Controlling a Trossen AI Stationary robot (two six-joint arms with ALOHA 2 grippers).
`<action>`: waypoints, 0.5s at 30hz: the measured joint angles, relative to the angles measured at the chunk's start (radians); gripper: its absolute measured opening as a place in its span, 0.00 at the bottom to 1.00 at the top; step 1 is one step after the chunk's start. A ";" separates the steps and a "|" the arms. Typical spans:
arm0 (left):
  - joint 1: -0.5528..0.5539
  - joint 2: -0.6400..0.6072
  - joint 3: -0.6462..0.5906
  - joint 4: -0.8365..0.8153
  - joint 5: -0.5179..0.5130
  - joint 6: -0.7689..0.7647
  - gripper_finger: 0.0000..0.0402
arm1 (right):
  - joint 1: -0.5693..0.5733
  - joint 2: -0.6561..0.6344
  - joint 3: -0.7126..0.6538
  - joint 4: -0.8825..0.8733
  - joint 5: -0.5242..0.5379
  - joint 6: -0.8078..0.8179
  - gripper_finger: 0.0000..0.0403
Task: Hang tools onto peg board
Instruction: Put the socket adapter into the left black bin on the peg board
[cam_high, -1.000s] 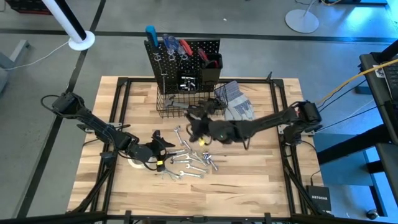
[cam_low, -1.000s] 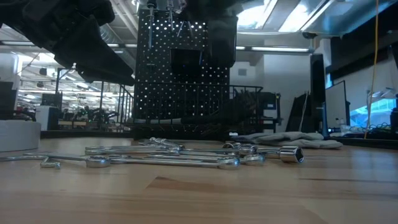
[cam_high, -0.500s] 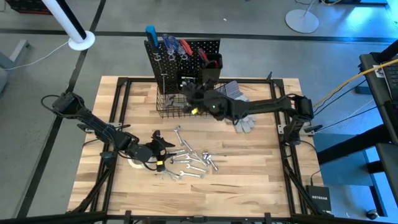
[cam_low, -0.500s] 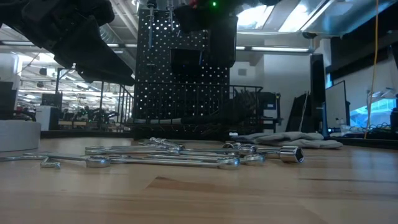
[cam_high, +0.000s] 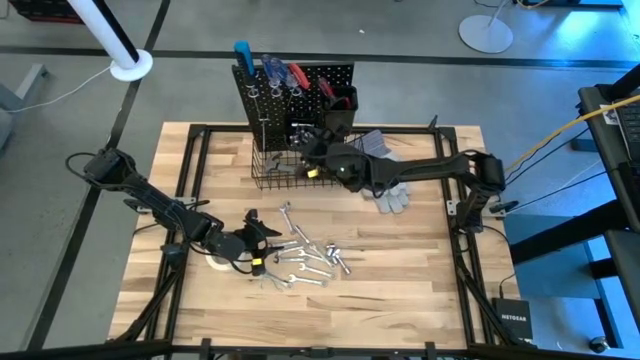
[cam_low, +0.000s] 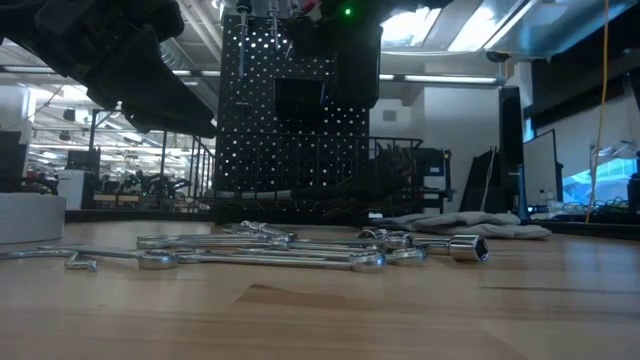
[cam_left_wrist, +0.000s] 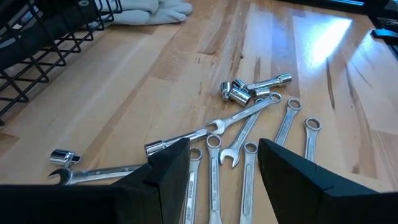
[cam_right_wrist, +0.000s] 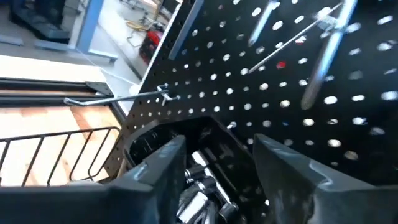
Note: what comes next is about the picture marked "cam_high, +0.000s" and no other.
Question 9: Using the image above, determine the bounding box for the black connector block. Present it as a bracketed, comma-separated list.
[159, 242, 187, 271]

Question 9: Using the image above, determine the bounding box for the tall black bin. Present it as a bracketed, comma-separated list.
[319, 85, 359, 141]

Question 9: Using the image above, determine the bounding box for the black desk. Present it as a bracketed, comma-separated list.
[577, 63, 640, 231]

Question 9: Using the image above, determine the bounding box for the teal-handled screwdriver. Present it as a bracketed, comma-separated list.
[233, 39, 267, 126]

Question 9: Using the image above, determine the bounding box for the grey furniture leg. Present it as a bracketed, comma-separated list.
[0, 63, 49, 151]

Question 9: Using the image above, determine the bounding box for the black metal pegboard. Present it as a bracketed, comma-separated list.
[231, 62, 356, 154]

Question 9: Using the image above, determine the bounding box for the blue-handled screwdriver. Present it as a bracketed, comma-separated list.
[259, 53, 280, 96]
[272, 58, 296, 96]

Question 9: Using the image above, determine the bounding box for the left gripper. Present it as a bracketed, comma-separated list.
[207, 207, 284, 276]

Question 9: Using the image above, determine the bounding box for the white floor cable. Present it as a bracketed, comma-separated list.
[7, 63, 115, 114]

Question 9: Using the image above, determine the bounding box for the black wire basket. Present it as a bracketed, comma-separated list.
[251, 137, 366, 191]

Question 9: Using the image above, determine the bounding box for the black Netgear network switch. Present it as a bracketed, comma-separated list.
[490, 297, 534, 342]

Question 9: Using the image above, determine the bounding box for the red and black crate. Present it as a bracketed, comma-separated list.
[7, 0, 84, 25]

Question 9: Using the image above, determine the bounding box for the black desk base beam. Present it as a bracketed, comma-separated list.
[504, 199, 640, 351]

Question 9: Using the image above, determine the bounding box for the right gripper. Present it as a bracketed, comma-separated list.
[292, 129, 401, 194]

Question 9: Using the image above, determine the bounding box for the grey striped work glove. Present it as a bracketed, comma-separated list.
[357, 129, 414, 215]

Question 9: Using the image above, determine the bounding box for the white pole with round base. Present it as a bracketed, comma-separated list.
[67, 0, 154, 83]

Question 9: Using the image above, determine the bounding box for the yellow cable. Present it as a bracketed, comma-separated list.
[504, 93, 640, 174]

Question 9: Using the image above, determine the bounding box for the grey round floor stand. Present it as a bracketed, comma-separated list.
[458, 0, 514, 55]

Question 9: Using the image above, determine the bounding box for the white masking tape roll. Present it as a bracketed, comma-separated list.
[204, 247, 251, 274]

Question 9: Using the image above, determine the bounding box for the short black bin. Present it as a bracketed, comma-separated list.
[284, 115, 321, 149]

